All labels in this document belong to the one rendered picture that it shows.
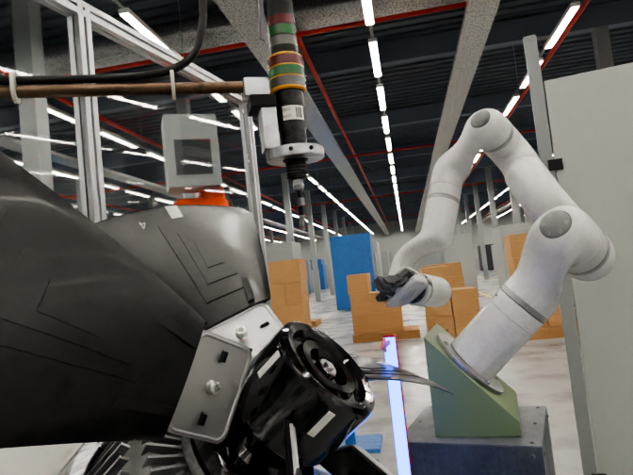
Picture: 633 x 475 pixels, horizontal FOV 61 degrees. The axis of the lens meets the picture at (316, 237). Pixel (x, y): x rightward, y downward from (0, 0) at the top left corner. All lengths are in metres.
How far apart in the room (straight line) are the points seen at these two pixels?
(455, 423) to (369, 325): 8.70
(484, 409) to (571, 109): 1.51
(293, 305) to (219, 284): 8.04
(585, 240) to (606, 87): 1.33
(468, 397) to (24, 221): 1.00
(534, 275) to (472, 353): 0.22
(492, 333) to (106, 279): 0.96
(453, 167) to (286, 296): 7.30
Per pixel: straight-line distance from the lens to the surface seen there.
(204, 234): 0.72
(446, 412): 1.26
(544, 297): 1.27
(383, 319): 9.92
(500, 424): 1.26
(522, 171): 1.41
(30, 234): 0.45
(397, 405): 0.99
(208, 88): 0.66
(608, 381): 2.45
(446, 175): 1.54
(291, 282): 8.68
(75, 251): 0.46
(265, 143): 0.64
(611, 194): 2.41
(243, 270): 0.66
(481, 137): 1.46
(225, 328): 0.61
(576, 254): 1.23
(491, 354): 1.28
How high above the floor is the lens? 1.31
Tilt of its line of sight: 4 degrees up
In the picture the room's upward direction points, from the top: 6 degrees counter-clockwise
